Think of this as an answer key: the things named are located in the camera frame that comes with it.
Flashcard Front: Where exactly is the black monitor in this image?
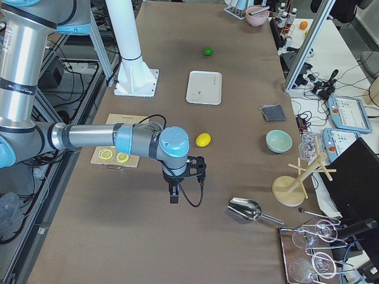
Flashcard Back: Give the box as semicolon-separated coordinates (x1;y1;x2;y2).
322;138;378;220

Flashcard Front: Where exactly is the steel scoop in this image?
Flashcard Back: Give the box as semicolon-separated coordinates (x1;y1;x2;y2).
227;197;284;225

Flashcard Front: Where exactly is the green lime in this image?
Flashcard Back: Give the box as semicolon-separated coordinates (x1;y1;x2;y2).
203;48;213;56

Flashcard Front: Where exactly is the orange fruit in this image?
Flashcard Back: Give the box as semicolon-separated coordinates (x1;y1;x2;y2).
299;21;308;30

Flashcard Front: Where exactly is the wire glass rack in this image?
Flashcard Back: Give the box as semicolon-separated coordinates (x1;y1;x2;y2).
278;219;355;283

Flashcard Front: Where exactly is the lower teach pendant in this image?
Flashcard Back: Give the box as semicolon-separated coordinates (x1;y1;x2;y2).
322;128;361;163

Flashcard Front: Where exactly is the teach pendant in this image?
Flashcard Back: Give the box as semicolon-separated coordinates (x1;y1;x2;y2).
322;128;361;163
327;95;372;134

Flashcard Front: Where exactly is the black camera bracket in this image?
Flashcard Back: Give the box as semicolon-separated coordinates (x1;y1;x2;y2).
185;156;207;182

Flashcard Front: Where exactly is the lemon slice right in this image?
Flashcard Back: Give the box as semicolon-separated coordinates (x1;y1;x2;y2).
116;153;130;164

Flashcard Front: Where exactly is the grey folded cloth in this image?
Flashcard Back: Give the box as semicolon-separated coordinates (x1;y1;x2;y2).
260;104;287;122

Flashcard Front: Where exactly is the lemon slice left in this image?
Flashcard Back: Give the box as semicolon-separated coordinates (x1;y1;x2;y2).
98;149;113;160

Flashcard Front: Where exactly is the mint green bowl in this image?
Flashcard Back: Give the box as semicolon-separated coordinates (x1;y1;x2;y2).
265;130;293;153

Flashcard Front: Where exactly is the yellow lemon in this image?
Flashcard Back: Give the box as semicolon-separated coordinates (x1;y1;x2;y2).
195;133;211;147

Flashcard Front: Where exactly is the lemon slice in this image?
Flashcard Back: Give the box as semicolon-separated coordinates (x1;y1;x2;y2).
116;153;130;164
98;149;113;160

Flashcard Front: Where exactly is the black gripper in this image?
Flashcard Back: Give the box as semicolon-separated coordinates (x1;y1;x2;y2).
163;172;181;204

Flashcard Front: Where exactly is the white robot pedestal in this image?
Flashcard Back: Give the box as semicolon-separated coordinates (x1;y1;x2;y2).
106;0;159;98

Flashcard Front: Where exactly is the cream rabbit tray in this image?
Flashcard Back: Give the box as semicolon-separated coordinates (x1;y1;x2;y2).
186;70;222;105

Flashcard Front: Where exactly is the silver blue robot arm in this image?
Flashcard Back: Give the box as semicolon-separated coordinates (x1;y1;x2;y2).
1;1;190;204

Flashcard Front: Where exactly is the clear plastic container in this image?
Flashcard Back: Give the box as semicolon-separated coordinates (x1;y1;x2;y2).
298;133;321;162

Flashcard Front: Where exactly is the aluminium frame post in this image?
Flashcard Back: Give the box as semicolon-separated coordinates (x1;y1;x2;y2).
283;0;335;92

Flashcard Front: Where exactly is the upper teach pendant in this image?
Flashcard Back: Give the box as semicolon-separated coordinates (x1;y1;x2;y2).
327;95;372;134

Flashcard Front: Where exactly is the pink bowl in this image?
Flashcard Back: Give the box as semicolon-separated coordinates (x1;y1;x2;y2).
246;7;269;27

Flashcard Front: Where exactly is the wooden mug tree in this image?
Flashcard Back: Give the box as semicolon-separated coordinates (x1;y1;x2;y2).
272;137;337;206

